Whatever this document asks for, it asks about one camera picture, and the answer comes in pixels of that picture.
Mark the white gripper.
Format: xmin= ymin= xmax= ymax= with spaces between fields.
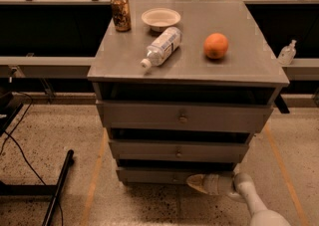
xmin=186 ymin=174 xmax=234 ymax=195

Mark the grey bottom drawer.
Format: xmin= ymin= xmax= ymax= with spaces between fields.
xmin=117 ymin=159 xmax=235 ymax=184

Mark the grey drawer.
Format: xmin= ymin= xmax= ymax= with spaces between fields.
xmin=109 ymin=139 xmax=248 ymax=163
xmin=117 ymin=159 xmax=235 ymax=184
xmin=97 ymin=101 xmax=273 ymax=133

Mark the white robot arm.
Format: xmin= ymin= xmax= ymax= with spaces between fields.
xmin=186 ymin=172 xmax=291 ymax=226

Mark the grey middle drawer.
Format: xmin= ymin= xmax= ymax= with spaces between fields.
xmin=109 ymin=139 xmax=248 ymax=163

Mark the grey top drawer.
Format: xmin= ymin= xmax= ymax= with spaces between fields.
xmin=97 ymin=101 xmax=273 ymax=133

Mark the grey wooden drawer cabinet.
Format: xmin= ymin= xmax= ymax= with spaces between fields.
xmin=87 ymin=0 xmax=290 ymax=175

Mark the orange fruit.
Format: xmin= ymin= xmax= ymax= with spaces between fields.
xmin=203 ymin=33 xmax=228 ymax=59

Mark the clear plastic water bottle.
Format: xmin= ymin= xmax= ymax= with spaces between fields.
xmin=141 ymin=27 xmax=181 ymax=72

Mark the clear hand sanitizer bottle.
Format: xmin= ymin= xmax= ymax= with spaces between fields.
xmin=277 ymin=40 xmax=296 ymax=65

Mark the white shallow bowl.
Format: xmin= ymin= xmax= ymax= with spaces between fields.
xmin=142 ymin=8 xmax=181 ymax=32

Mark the gold soda can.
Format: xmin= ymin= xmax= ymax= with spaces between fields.
xmin=111 ymin=0 xmax=131 ymax=32

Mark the black stand leg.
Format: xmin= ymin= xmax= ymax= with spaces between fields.
xmin=0 ymin=149 xmax=74 ymax=226

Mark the grey metal railing frame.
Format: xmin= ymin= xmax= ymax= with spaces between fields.
xmin=0 ymin=0 xmax=319 ymax=82

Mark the black floor cable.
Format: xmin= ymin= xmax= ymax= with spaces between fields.
xmin=0 ymin=92 xmax=64 ymax=226

